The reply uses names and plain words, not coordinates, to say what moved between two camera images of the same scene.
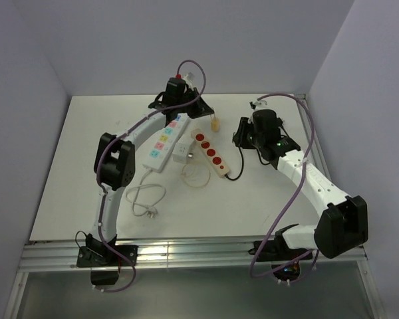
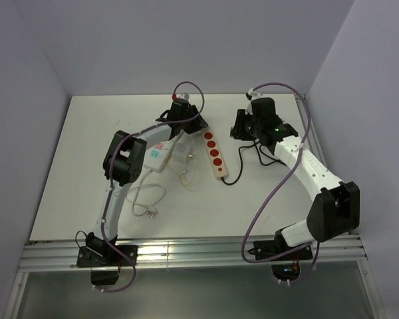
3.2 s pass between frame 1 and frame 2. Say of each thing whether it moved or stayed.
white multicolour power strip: stayed
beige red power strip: moved
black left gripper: moved
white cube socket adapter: stayed
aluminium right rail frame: stayed
